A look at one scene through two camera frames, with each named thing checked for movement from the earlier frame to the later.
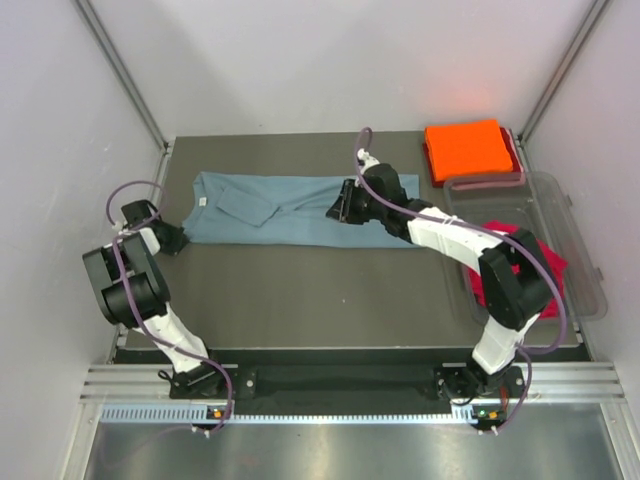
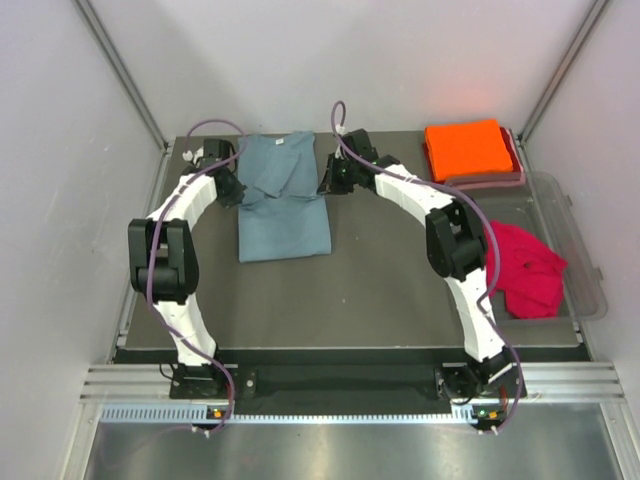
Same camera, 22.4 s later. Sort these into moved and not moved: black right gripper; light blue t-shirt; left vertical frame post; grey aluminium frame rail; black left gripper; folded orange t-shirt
Moved: black left gripper; light blue t-shirt; black right gripper
Not moved: grey aluminium frame rail; folded orange t-shirt; left vertical frame post
